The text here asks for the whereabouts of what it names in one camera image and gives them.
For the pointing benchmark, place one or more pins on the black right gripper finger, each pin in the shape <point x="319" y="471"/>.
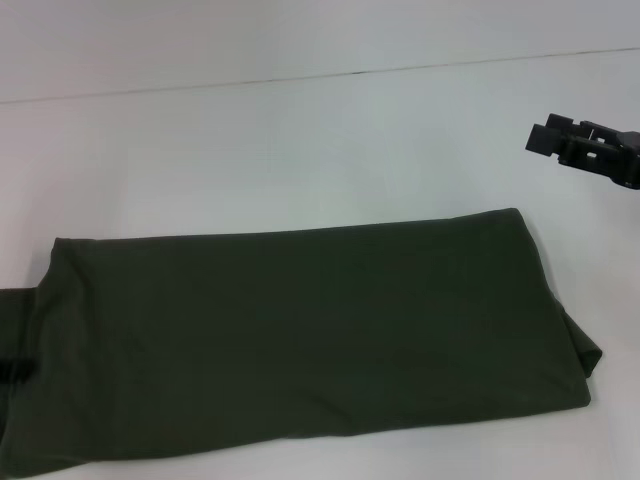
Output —
<point x="545" y="140"/>
<point x="562" y="121"/>

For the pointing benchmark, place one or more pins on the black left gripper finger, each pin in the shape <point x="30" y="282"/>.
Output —
<point x="17" y="370"/>

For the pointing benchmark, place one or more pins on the dark green FREE! t-shirt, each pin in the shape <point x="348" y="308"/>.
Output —
<point x="300" y="340"/>

